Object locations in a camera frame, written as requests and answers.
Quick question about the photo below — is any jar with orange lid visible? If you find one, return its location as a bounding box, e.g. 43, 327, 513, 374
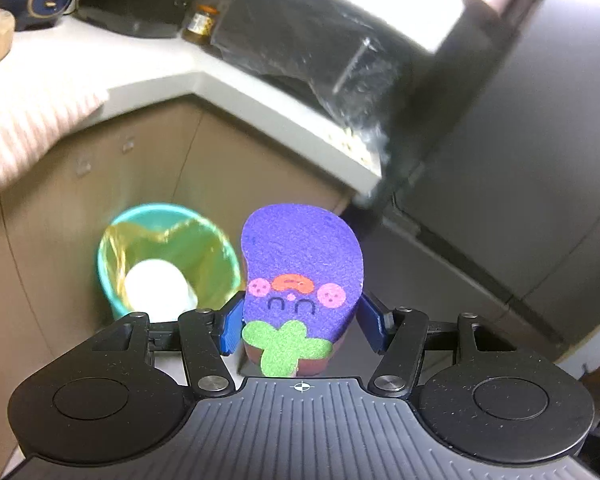
182, 4, 219, 46

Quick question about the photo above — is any purple face sponge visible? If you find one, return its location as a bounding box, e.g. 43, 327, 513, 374
240, 202, 365, 378

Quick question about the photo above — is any black box appliance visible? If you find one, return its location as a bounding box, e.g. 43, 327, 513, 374
75, 0, 192, 40

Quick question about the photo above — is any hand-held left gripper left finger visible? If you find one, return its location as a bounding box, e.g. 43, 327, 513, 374
87, 290, 246, 396

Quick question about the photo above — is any pink striped towel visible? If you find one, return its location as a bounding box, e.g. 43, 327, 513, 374
0, 57, 109, 207

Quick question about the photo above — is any white tissue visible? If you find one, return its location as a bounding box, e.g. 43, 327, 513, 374
122, 258, 199, 319

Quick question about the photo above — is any light wood cabinet door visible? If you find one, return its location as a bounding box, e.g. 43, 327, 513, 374
179, 109, 352, 311
0, 127, 117, 391
95, 104, 204, 241

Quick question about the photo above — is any dark grey refrigerator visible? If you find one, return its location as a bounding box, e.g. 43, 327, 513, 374
380, 0, 600, 357

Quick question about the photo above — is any teal trash bin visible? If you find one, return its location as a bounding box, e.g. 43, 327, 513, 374
97, 202, 247, 322

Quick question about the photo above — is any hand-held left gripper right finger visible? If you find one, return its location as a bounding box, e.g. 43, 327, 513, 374
357, 292, 519, 399

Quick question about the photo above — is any yellow bin liner bag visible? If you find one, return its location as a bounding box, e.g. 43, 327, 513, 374
104, 217, 242, 312

